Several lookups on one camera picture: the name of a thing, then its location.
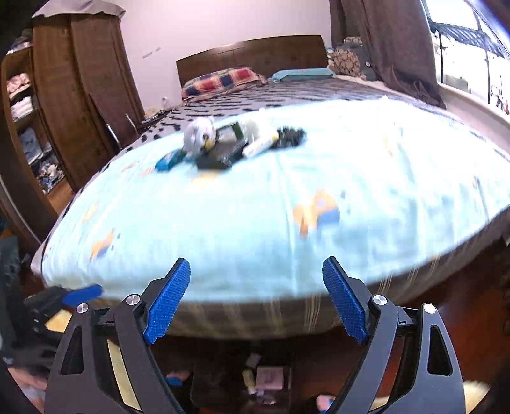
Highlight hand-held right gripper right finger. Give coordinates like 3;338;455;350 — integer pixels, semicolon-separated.
322;257;467;414

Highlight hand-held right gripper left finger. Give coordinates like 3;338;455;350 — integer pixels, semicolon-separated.
44;257;191;414

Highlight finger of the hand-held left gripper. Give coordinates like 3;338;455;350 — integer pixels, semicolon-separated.
24;284;103;319

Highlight blue packet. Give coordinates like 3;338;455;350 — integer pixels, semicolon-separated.
155;150;186;173

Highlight white round soft toy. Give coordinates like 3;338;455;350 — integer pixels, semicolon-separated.
184;117;218;155

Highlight black wrapper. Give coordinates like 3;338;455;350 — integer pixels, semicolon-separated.
273;126;307;150

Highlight white tube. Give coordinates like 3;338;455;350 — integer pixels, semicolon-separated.
243;133;280;158

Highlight white tissue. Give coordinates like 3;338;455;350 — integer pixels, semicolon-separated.
239;115;280;142

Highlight small boxes under bed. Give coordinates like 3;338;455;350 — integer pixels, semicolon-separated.
241;352;285;396

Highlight light blue printed blanket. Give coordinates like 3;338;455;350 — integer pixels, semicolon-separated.
40;99;510;303

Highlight clutter on bedside table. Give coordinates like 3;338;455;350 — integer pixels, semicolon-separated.
142;97;176;122

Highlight folded clothes on shelves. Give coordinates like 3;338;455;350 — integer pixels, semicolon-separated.
6;74;64;192

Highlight grey black patterned bedspread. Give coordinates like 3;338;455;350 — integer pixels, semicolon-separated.
135;75;451;160

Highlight dark wooden wardrobe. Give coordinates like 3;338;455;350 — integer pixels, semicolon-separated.
0;8;146;247

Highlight checked red blue pillow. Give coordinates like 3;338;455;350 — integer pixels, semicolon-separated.
181;68;268;100

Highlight teal pillow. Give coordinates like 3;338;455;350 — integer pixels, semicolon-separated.
269;68;335;83

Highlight circle patterned cushion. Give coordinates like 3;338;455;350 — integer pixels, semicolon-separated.
327;37;377;80

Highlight brown curtain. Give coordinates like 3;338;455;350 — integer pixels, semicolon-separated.
330;0;447;109

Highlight dark wooden headboard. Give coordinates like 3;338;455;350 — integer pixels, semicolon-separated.
176;35;328;88

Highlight window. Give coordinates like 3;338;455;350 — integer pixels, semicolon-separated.
422;0;510;116

